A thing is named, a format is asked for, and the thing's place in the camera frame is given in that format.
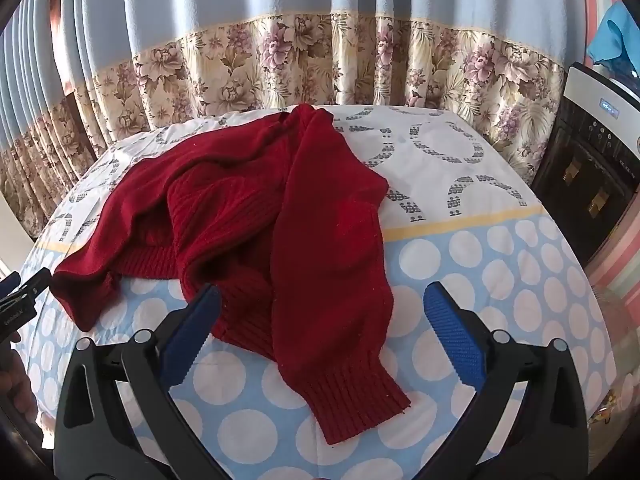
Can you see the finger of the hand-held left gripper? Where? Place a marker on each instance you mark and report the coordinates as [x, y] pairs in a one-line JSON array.
[[31, 284]]

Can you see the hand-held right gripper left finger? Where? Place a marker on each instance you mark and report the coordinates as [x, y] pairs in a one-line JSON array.
[[190, 332]]

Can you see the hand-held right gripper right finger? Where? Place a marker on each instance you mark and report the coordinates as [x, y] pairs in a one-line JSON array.
[[457, 332]]

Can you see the red knit sweater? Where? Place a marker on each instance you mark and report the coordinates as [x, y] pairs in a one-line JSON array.
[[280, 220]]

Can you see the person's left hand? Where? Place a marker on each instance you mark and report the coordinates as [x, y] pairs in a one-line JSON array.
[[17, 382]]

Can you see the patterned white and blue bedsheet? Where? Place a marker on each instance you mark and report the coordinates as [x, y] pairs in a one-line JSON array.
[[480, 270]]

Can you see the black and white water dispenser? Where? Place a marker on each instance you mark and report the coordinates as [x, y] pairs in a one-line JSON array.
[[590, 160]]

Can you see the blue curtain with floral border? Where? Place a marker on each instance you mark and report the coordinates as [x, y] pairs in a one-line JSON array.
[[310, 60]]

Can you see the blue cloth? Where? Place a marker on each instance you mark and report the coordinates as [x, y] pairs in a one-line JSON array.
[[617, 35]]

